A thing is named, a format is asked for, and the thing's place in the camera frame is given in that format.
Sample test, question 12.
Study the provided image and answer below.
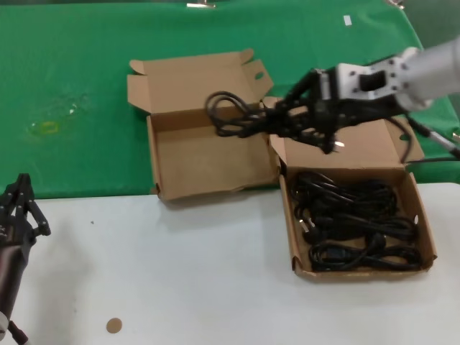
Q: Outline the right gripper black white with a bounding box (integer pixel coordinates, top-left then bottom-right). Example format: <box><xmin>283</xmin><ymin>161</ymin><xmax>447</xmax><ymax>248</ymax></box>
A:
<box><xmin>276</xmin><ymin>59</ymin><xmax>407</xmax><ymax>137</ymax></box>

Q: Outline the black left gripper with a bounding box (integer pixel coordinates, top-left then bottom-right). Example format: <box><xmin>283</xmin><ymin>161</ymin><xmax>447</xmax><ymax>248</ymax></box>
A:
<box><xmin>0</xmin><ymin>174</ymin><xmax>51</xmax><ymax>259</ymax></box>

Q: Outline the black power cable bundle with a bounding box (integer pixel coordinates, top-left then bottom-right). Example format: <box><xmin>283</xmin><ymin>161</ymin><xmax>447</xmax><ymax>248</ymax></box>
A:
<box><xmin>296</xmin><ymin>210</ymin><xmax>420</xmax><ymax>245</ymax></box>
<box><xmin>293</xmin><ymin>172</ymin><xmax>400</xmax><ymax>220</ymax></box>
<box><xmin>308</xmin><ymin>232</ymin><xmax>424</xmax><ymax>272</ymax></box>
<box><xmin>204</xmin><ymin>91</ymin><xmax>346</xmax><ymax>156</ymax></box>

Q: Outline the open brown cardboard box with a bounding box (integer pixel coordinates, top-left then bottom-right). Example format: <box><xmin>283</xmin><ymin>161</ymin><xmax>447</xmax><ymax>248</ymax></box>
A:
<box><xmin>126</xmin><ymin>50</ymin><xmax>285</xmax><ymax>202</ymax></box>
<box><xmin>267</xmin><ymin>96</ymin><xmax>438</xmax><ymax>280</ymax></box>

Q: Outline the clear crumpled tape patch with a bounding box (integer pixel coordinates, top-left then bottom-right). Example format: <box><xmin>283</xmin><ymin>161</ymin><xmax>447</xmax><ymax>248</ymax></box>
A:
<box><xmin>53</xmin><ymin>93</ymin><xmax>90</xmax><ymax>116</ymax></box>

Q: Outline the green table cloth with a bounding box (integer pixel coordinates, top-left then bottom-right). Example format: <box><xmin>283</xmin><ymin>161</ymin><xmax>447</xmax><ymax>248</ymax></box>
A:
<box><xmin>0</xmin><ymin>0</ymin><xmax>460</xmax><ymax>201</ymax></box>

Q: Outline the black robot wrist cable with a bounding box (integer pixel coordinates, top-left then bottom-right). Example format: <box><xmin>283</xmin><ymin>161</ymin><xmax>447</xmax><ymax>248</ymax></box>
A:
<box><xmin>386</xmin><ymin>116</ymin><xmax>460</xmax><ymax>165</ymax></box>

